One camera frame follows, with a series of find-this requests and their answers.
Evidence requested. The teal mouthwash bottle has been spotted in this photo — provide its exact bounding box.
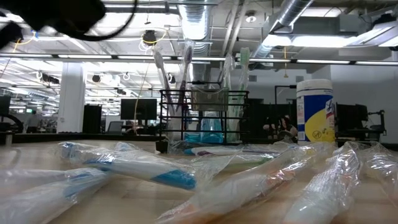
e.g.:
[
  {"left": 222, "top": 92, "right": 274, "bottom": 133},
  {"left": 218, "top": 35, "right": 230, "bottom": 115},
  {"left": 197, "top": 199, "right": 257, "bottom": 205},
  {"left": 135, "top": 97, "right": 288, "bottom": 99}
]
[
  {"left": 183, "top": 131, "right": 203, "bottom": 144},
  {"left": 200, "top": 111, "right": 224, "bottom": 144}
]

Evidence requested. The green toothbrush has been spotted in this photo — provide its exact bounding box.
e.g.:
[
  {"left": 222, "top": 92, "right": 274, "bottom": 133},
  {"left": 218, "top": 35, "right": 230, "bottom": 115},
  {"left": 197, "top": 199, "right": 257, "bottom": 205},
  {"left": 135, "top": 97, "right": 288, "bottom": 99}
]
[
  {"left": 229, "top": 46, "right": 252, "bottom": 142},
  {"left": 214, "top": 154, "right": 277, "bottom": 170}
]

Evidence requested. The black computer monitor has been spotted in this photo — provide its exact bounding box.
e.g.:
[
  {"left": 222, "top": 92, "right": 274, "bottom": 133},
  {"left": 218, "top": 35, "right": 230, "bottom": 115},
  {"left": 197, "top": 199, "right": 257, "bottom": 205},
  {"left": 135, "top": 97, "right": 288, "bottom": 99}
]
[{"left": 120, "top": 98, "right": 158, "bottom": 121}]

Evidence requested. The grey laptop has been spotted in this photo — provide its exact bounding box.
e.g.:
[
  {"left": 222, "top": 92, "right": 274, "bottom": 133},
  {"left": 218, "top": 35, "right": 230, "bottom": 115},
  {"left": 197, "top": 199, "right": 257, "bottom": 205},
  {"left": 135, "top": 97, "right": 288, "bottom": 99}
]
[{"left": 106, "top": 120, "right": 124, "bottom": 134}]

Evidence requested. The person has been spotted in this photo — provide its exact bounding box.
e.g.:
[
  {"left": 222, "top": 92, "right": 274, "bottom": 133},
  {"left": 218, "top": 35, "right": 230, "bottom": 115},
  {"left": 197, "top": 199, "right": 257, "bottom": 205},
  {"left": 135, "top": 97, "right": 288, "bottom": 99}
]
[{"left": 262, "top": 114, "right": 298, "bottom": 140}]

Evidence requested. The black cabinet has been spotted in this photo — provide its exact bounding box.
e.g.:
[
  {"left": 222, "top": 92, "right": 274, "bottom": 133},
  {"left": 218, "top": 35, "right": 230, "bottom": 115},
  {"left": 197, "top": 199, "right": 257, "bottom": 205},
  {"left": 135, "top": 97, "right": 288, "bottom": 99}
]
[{"left": 81, "top": 103, "right": 103, "bottom": 134}]

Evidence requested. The white-lidded blue yellow wipes canister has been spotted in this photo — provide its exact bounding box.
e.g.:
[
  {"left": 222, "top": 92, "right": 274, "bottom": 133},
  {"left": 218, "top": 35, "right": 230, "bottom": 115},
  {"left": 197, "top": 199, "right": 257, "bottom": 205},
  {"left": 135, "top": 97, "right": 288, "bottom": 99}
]
[{"left": 295, "top": 78, "right": 336, "bottom": 143}]

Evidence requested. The long ceiling light strip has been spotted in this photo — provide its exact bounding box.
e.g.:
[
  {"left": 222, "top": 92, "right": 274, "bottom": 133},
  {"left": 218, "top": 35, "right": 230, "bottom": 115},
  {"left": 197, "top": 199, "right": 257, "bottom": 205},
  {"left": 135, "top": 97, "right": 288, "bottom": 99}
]
[{"left": 0, "top": 52, "right": 398, "bottom": 66}]

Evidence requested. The white building pillar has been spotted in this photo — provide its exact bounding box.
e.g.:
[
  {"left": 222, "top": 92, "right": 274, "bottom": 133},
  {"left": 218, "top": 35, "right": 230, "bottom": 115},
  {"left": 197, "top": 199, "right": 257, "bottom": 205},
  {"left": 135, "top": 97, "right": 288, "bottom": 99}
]
[{"left": 57, "top": 62, "right": 86, "bottom": 134}]

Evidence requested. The black wire mesh caddy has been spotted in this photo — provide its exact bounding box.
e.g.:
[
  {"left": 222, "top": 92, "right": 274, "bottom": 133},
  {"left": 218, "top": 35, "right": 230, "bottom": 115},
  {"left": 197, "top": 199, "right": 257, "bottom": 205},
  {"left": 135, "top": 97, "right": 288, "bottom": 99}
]
[{"left": 158, "top": 89, "right": 250, "bottom": 154}]

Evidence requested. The hanging yellow cable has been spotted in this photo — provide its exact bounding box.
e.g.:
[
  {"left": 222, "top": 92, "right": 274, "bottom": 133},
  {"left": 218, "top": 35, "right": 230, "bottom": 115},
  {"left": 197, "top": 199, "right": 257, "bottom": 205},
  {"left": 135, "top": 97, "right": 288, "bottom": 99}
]
[{"left": 132, "top": 62, "right": 149, "bottom": 125}]

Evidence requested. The black ceiling camera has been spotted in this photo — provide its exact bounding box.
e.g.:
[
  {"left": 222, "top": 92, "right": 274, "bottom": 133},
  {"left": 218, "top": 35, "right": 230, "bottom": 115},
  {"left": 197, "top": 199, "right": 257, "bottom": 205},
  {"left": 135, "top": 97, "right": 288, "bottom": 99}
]
[{"left": 142, "top": 29, "right": 158, "bottom": 46}]

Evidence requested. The silver ribbed ventilation duct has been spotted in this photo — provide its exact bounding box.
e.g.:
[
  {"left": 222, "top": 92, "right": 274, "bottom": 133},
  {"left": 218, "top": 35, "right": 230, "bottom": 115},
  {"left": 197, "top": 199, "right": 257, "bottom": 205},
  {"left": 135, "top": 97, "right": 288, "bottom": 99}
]
[{"left": 179, "top": 0, "right": 213, "bottom": 82}]

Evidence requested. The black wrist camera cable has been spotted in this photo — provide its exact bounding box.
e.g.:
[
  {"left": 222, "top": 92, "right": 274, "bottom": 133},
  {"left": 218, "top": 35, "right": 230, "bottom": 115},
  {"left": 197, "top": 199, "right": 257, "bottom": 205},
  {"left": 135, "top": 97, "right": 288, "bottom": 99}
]
[{"left": 71, "top": 0, "right": 139, "bottom": 42}]

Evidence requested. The silver slanted ventilation duct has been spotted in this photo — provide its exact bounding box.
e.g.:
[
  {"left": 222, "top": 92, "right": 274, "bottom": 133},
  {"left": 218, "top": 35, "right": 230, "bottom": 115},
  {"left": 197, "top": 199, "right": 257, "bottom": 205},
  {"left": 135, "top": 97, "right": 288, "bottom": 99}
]
[{"left": 248, "top": 0, "right": 313, "bottom": 62}]

